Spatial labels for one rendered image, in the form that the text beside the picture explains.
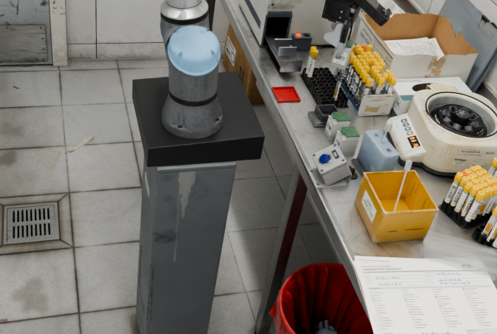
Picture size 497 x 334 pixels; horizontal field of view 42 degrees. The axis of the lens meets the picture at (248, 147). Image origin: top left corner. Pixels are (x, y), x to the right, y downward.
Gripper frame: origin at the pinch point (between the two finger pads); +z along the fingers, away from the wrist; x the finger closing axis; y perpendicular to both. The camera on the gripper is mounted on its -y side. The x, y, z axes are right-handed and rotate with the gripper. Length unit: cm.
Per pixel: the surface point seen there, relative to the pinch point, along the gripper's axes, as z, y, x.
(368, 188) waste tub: 11.3, -18.7, 37.0
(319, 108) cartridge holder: 16.5, 1.4, 6.2
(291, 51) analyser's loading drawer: 14.4, 17.2, -14.7
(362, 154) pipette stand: 16.2, -14.2, 19.3
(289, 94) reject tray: 19.9, 11.9, -0.9
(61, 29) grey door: 86, 150, -87
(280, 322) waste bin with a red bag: 66, -8, 40
